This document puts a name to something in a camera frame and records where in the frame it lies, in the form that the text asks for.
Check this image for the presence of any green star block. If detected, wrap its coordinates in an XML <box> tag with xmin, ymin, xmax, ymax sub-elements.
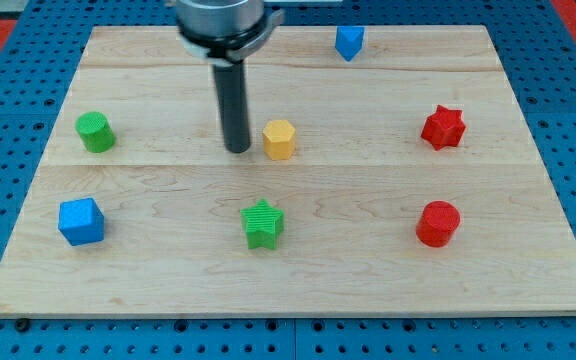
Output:
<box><xmin>240</xmin><ymin>199</ymin><xmax>284</xmax><ymax>250</ymax></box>

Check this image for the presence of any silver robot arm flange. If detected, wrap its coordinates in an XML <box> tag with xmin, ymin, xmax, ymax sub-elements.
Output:
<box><xmin>174</xmin><ymin>0</ymin><xmax>285</xmax><ymax>67</ymax></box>

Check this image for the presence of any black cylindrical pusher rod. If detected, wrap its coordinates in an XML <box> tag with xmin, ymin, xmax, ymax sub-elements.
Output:
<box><xmin>213</xmin><ymin>61</ymin><xmax>251</xmax><ymax>153</ymax></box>

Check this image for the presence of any light wooden board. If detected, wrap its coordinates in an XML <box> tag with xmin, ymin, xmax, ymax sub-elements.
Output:
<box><xmin>0</xmin><ymin>26</ymin><xmax>576</xmax><ymax>319</ymax></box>

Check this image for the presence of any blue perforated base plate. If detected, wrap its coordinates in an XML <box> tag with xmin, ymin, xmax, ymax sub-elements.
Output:
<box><xmin>0</xmin><ymin>1</ymin><xmax>576</xmax><ymax>359</ymax></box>

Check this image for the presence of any green cylinder block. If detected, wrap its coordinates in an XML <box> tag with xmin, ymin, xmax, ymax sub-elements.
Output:
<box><xmin>75</xmin><ymin>111</ymin><xmax>116</xmax><ymax>153</ymax></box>

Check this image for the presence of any yellow hexagon block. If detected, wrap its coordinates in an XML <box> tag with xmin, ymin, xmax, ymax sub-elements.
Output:
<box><xmin>262</xmin><ymin>119</ymin><xmax>296</xmax><ymax>161</ymax></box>

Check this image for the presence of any red star block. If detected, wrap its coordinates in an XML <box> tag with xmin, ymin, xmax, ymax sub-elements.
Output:
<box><xmin>420</xmin><ymin>104</ymin><xmax>466</xmax><ymax>151</ymax></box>

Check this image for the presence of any blue triangle block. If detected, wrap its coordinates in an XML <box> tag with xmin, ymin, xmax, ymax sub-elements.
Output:
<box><xmin>335</xmin><ymin>26</ymin><xmax>365</xmax><ymax>62</ymax></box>

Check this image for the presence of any red cylinder block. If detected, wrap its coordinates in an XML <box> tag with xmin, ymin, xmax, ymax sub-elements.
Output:
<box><xmin>415</xmin><ymin>200</ymin><xmax>461</xmax><ymax>248</ymax></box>

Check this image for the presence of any blue cube block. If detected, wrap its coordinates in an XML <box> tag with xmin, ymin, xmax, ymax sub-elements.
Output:
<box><xmin>58</xmin><ymin>198</ymin><xmax>105</xmax><ymax>246</ymax></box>

